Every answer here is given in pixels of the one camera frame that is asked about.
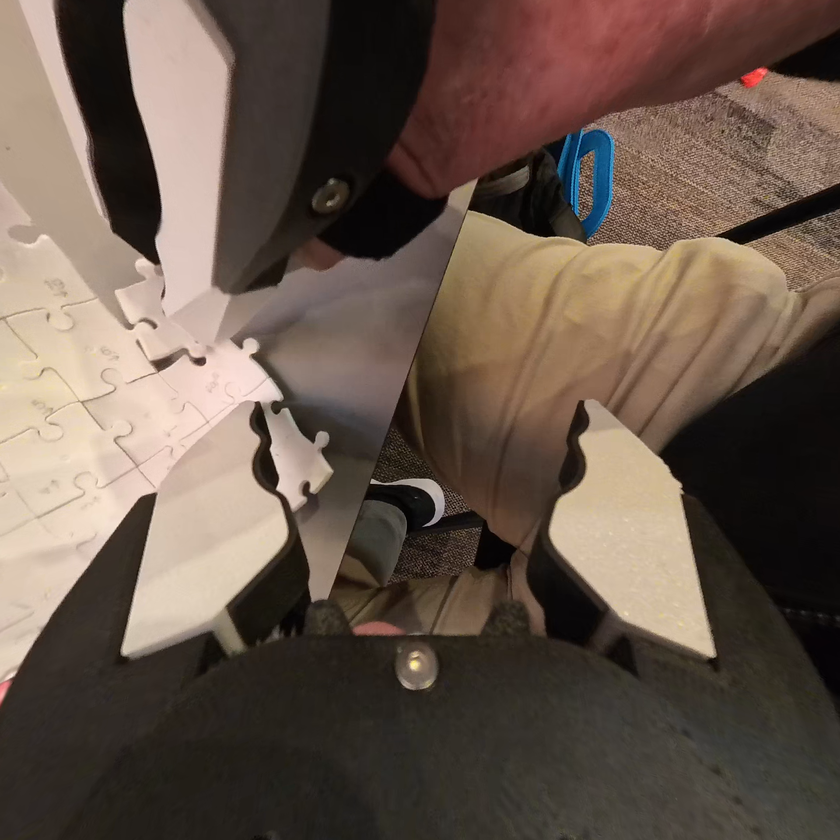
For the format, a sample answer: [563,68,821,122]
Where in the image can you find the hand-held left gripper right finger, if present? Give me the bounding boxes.
[527,399,718,664]

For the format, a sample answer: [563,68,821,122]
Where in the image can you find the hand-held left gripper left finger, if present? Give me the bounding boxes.
[120,400,311,660]

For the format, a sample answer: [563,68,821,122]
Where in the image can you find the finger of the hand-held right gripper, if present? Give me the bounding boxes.
[16,0,160,265]
[98,0,236,347]

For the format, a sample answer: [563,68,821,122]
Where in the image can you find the white assembled puzzle bowl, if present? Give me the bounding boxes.
[0,223,333,680]

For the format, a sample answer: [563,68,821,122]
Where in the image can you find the small joined white puzzle pieces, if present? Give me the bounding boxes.
[115,258,206,363]

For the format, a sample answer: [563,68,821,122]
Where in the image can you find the person's right hand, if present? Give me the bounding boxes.
[386,0,624,199]

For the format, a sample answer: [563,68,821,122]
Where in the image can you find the black cloth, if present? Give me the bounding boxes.
[656,328,840,614]

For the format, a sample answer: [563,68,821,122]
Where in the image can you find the black white shoe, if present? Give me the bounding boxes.
[367,478,447,530]

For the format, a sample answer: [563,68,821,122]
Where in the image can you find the person's beige pants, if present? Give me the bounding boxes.
[331,210,840,636]

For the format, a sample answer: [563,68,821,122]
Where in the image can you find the dark bag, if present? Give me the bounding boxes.
[472,150,588,245]

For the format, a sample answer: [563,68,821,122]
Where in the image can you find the black chair leg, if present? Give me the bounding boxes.
[715,193,840,240]

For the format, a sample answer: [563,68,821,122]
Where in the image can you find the black chair frame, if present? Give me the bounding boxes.
[407,511,519,572]

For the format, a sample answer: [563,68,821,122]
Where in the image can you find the blue strap loop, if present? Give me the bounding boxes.
[556,128,618,240]

